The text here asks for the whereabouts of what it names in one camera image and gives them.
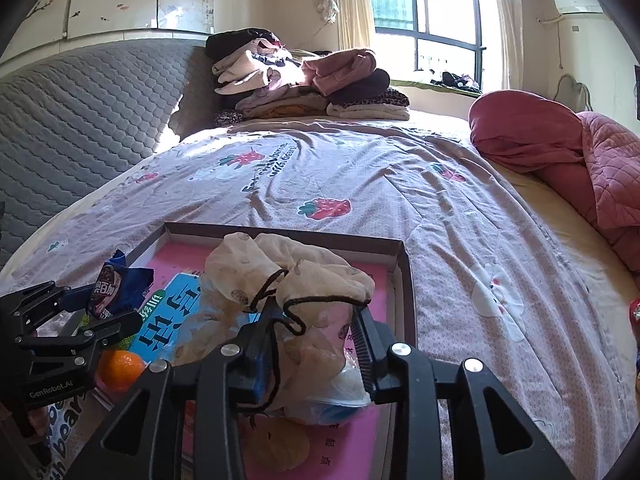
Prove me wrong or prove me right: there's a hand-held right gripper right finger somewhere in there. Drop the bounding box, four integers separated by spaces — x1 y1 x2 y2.
350 305 576 480

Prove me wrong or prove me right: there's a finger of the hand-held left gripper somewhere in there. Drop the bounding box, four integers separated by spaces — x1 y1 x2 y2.
0 282 95 332
17 310 144 361

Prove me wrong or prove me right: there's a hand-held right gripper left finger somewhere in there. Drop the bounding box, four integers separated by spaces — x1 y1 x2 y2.
40 296 281 480

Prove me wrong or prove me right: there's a dark blue cookie packet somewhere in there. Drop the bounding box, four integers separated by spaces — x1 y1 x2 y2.
87 251 155 321

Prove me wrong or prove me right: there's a mandarin orange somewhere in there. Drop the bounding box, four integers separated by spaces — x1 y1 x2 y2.
97 349 149 394

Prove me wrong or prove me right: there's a pink shallow cardboard box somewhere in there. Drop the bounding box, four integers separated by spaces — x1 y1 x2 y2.
90 221 418 480

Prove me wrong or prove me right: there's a beige mesh drawstring bag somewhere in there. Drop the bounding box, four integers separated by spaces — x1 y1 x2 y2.
172 232 376 468

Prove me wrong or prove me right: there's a person's left hand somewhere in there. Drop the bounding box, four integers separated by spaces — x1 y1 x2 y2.
29 405 54 438

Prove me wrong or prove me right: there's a grey quilted headboard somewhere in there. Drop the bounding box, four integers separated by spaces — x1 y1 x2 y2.
0 39 209 261

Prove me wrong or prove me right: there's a cream bed sheet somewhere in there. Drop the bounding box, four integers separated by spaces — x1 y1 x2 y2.
492 160 637 411

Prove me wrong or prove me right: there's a cream folded garment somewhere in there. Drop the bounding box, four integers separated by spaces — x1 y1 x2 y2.
327 104 411 122

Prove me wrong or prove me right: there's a mustard folded garment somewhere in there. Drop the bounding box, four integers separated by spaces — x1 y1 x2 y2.
235 87 331 121

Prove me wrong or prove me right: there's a dark maroon folded garment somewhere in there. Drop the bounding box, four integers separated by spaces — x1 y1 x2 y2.
327 68 392 106

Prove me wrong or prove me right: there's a red pillow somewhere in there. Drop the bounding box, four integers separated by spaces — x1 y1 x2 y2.
469 89 586 196

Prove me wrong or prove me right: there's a green windowsill cushion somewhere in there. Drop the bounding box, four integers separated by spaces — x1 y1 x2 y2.
390 79 484 100

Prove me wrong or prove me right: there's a beige printed hoodie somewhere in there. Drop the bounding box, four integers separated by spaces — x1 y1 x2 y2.
212 45 309 96

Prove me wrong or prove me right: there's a pink folded sweater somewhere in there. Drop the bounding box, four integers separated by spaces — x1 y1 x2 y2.
301 49 379 96

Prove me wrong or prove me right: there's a dark cloth heap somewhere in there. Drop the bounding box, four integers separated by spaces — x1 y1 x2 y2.
431 71 484 94

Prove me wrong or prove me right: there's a black folded garment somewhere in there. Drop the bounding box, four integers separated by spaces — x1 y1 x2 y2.
206 29 281 60

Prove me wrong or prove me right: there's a pink quilted comforter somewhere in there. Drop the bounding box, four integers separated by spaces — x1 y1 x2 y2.
575 111 640 274

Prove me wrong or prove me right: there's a white heart-shaped chair back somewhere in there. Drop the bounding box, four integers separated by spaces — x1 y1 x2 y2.
555 74 594 111

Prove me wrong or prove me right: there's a black framed window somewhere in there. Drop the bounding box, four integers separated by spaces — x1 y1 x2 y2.
365 0 488 94

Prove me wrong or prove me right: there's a sheer cream curtain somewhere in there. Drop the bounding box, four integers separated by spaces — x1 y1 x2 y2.
486 0 524 92

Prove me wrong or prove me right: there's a white air conditioner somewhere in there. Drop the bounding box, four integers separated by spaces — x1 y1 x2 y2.
552 0 605 15

